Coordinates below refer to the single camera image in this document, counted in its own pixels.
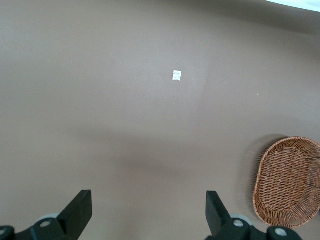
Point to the brown oval wicker basket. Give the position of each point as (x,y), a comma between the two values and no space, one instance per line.
(287,182)

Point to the small square tape marker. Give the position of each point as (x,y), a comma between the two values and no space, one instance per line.
(176,75)

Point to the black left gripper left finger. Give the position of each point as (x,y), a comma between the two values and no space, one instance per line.
(75,215)

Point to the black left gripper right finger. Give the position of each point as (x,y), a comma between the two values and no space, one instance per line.
(220,220)

